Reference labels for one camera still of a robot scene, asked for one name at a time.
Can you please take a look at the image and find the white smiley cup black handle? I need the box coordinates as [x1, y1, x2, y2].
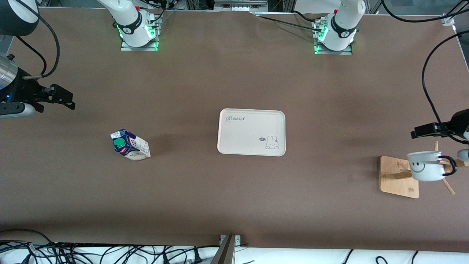
[407, 150, 457, 182]

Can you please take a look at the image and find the blue white milk carton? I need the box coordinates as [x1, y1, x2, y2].
[110, 128, 151, 162]

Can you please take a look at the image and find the wooden cup rack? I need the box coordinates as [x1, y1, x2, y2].
[379, 141, 469, 199]

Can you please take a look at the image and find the cream rabbit print tray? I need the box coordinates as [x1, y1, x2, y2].
[217, 108, 286, 157]

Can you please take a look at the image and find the grey power strip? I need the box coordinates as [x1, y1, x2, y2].
[214, 0, 268, 11]

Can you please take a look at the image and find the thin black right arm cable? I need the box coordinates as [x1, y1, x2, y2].
[15, 35, 47, 76]

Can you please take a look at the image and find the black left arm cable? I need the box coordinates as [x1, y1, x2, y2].
[381, 0, 469, 144]

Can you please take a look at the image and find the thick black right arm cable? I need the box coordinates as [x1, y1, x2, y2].
[15, 0, 60, 79]

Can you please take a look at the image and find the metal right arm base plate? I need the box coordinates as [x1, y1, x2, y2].
[120, 22, 159, 52]

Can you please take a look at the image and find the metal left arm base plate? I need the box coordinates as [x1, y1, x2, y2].
[313, 22, 353, 55]

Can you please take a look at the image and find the black base cable bundle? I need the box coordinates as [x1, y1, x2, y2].
[148, 0, 177, 28]

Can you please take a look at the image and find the black arched floor cable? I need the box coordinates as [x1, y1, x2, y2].
[0, 229, 59, 247]

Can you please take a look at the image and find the short black table cable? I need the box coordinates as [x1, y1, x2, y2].
[292, 10, 327, 23]

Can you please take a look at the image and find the long black table cable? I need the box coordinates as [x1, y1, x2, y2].
[253, 13, 323, 33]

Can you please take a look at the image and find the grey metal post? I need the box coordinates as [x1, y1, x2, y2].
[209, 234, 242, 264]

